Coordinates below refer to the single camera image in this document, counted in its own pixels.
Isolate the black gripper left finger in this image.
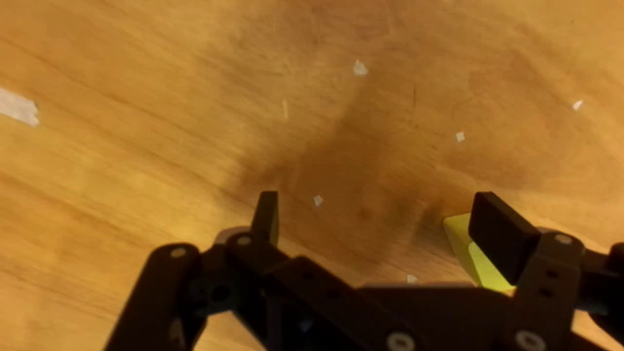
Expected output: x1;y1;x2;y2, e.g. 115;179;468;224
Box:
103;189;417;351

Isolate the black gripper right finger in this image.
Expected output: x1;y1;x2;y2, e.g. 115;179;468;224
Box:
466;189;624;351

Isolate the yellow-green block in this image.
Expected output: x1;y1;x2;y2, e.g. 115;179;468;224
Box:
443;212;519;296

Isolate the white tape scrap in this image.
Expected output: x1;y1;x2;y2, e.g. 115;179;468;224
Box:
0;85;43;128

